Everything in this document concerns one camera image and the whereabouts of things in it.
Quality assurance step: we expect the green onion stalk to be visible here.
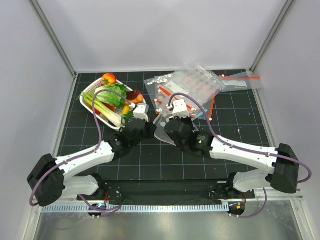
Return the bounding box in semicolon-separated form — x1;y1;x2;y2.
78;91;124;128

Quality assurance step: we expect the clear dotted zip bag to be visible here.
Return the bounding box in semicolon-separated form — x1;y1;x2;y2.
153;105;198;146

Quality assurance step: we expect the white perforated plastic basket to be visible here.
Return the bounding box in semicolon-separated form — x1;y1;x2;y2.
78;73;146;131

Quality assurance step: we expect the green lettuce head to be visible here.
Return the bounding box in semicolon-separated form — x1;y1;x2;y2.
94;83;127;108

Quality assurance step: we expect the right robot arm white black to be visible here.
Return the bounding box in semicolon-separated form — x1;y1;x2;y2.
164;118;299;198

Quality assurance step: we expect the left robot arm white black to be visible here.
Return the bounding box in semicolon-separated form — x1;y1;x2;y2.
27;118;157;207

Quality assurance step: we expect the pile of zip bags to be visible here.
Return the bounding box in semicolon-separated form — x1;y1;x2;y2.
144;65;226;121

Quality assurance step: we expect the flat zip bag red zipper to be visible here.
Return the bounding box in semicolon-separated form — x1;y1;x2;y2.
218;72;263;92

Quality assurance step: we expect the yellow pepper piece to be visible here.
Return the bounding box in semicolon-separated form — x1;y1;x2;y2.
122;105;131;115

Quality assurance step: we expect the dark red sausage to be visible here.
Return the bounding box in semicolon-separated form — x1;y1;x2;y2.
126;90;142;101

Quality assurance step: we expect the red chili pepper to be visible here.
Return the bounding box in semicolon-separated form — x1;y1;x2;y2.
94;108;101;116

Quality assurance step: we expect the orange red tomato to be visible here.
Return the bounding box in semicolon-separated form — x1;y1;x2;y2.
101;73;117;85

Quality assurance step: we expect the black grid cutting mat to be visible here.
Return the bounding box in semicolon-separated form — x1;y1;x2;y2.
57;72;270;181

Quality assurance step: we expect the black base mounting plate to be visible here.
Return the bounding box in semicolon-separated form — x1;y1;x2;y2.
82;179;255;206

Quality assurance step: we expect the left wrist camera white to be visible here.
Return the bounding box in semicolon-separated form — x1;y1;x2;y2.
133;103;150;123

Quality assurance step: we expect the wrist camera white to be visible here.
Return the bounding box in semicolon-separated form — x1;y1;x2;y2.
133;103;150;123
167;99;190;119

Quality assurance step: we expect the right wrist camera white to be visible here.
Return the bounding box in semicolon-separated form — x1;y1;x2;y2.
167;99;190;119

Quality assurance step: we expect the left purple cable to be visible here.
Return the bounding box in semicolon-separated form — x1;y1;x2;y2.
29;89;137;218

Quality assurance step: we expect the purple cable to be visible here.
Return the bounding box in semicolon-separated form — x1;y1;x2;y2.
166;92;313;220
29;89;137;218

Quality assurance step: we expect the slotted cable duct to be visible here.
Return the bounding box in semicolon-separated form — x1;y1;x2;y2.
41;202;229;214

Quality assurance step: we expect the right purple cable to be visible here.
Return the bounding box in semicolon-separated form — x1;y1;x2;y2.
166;92;313;220

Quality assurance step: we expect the left aluminium frame post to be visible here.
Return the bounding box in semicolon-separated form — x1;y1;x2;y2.
28;0;77;78

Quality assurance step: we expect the aluminium frame post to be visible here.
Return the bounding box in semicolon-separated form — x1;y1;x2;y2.
28;0;77;78
250;0;296;72

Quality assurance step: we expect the right aluminium frame post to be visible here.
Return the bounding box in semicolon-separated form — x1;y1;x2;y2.
250;0;296;72

